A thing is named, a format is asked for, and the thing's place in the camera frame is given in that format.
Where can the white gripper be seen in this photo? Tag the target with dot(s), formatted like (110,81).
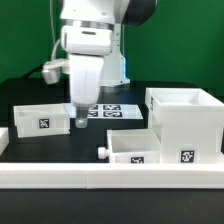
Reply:
(85,76)

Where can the white drawer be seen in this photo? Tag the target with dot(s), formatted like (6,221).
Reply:
(139,146)
(41,120)

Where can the white front drawer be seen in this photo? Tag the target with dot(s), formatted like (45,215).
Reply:
(139,146)

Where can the white drawer cabinet box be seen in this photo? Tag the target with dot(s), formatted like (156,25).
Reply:
(188,123)

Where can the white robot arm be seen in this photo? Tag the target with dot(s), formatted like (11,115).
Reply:
(91,38)

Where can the white fiducial marker sheet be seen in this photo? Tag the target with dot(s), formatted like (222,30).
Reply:
(115,111)

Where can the white table boundary frame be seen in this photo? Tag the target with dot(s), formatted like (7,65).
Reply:
(111,175)

